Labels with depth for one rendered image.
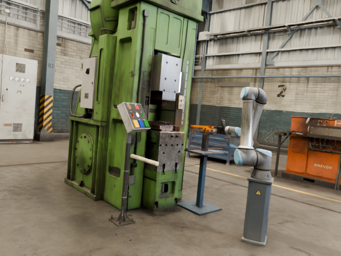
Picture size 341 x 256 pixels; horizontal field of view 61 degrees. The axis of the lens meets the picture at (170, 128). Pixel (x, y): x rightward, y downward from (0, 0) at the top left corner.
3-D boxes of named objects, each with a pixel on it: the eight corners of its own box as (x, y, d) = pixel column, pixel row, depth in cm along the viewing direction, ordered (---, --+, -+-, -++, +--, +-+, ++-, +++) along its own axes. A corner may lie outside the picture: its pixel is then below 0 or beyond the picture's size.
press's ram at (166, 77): (183, 94, 345) (187, 60, 342) (159, 90, 319) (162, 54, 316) (161, 93, 376) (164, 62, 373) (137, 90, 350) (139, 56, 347)
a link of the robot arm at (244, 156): (256, 167, 265) (261, 86, 268) (237, 166, 262) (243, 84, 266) (249, 165, 280) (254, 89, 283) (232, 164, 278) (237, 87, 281)
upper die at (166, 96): (175, 101, 336) (175, 93, 336) (162, 99, 323) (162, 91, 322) (152, 99, 367) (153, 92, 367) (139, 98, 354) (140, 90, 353)
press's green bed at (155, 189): (177, 207, 350) (180, 169, 347) (153, 213, 325) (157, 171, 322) (149, 194, 391) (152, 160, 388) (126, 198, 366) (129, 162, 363)
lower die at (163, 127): (172, 131, 339) (173, 124, 338) (159, 131, 325) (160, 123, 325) (150, 127, 370) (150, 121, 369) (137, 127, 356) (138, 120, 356)
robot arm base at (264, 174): (272, 178, 280) (273, 167, 279) (270, 182, 262) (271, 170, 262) (251, 174, 287) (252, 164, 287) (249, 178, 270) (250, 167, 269)
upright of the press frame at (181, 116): (182, 199, 382) (198, 22, 367) (167, 202, 365) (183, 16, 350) (161, 190, 415) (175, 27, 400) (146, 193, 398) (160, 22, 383)
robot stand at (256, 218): (267, 237, 285) (273, 178, 281) (265, 247, 264) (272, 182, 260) (244, 232, 293) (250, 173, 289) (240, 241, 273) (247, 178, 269)
